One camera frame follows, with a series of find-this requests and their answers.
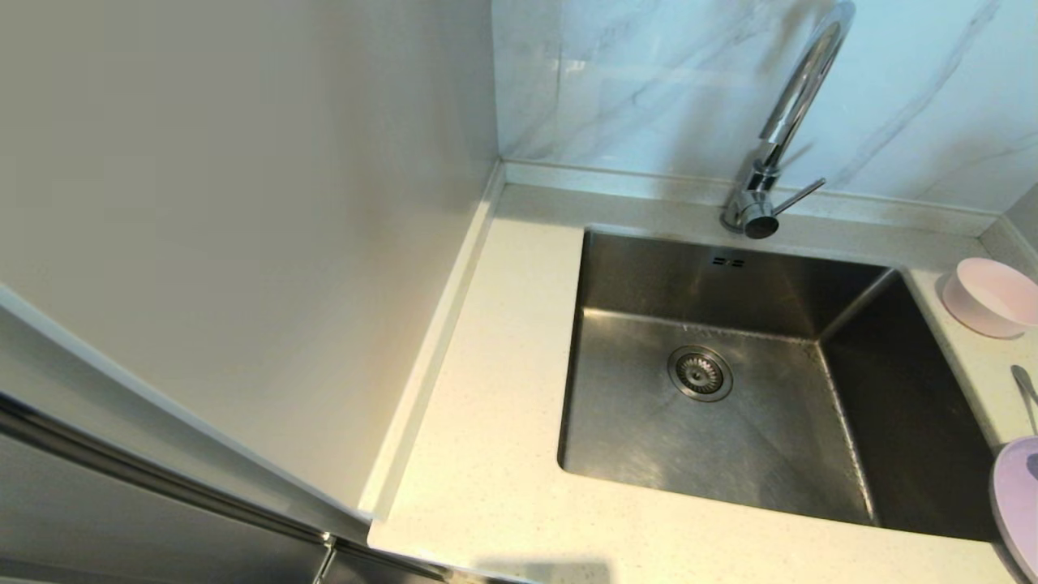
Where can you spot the round metal drain strainer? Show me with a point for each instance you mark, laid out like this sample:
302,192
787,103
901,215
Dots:
700,373

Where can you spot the white cabinet side panel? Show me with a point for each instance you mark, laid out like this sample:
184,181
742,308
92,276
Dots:
243,203

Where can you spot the chrome gooseneck faucet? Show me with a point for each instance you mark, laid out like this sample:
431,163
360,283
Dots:
799,89

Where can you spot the lilac plastic plate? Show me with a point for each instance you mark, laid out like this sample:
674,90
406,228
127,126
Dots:
1018,495

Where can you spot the grey appliance door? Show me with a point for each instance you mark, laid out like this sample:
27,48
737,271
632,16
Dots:
97,519

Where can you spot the metal spoon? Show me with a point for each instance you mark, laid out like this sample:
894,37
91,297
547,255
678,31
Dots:
1026,385

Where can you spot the stainless steel sink basin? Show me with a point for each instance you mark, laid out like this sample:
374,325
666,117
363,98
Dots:
730,454

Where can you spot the pink plastic bowl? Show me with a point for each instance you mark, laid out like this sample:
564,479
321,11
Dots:
993,296

